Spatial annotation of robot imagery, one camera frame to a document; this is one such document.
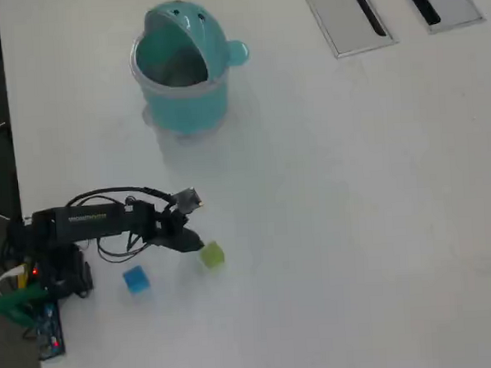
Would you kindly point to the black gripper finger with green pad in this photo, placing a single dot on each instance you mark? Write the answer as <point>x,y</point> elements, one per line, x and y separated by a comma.
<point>192,236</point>
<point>180,245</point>

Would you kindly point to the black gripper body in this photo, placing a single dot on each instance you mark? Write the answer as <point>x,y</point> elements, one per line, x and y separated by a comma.
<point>163,227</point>

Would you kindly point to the green lego block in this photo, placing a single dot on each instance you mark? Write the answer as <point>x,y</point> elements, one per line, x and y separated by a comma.
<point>212,255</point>

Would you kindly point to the blue lego block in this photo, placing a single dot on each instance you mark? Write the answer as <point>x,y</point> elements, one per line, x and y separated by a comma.
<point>136,280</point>

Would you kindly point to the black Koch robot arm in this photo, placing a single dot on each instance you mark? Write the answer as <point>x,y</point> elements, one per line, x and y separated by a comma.
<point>87,225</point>

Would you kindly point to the teal whale-shaped bin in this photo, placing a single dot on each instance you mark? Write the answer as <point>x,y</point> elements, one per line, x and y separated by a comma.
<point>188,108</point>

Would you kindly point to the blue controller circuit board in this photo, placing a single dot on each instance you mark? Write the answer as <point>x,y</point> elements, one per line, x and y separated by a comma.
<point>49,330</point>

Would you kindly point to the green table clamp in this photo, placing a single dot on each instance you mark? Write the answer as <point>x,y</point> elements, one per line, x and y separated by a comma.
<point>13,303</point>

